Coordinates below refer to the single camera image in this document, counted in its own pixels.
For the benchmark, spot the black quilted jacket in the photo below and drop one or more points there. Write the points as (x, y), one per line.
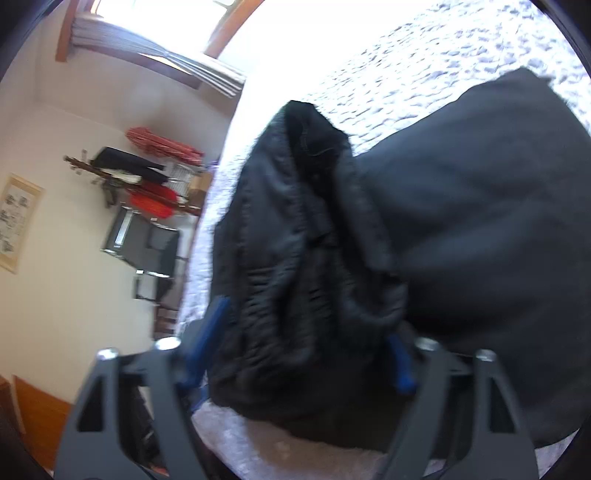
(461, 207)

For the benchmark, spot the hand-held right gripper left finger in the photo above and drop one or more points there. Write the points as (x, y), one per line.
(213, 323)

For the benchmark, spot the white bed sheet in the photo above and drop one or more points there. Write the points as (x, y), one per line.
(286, 60)

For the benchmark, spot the framed wall picture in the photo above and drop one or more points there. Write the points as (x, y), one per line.
(18, 221)

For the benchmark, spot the white pleated curtain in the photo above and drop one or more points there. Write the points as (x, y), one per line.
(184, 64)

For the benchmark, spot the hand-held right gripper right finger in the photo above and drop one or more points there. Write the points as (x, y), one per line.
(400, 364)

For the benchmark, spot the dark wooden stool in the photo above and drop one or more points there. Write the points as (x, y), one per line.
(166, 323)

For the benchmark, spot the wooden window frame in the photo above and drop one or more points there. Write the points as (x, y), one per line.
(226, 37)

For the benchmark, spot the black chrome chair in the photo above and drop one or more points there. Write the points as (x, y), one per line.
(157, 244)

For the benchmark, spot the wooden coat rack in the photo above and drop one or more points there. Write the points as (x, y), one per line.
(184, 210)

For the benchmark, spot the red orange garment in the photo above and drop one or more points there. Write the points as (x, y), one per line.
(152, 201)

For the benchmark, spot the red plaid shirt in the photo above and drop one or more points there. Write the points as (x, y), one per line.
(161, 143)

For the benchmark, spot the bed with patterned quilt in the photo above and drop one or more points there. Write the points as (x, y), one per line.
(415, 60)

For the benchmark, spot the hanging black garment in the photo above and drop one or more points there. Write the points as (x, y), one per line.
(124, 161)

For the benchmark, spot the large cardboard box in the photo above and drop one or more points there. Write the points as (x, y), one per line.
(199, 189)

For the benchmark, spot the wooden cabinet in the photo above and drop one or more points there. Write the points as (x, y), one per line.
(37, 415)

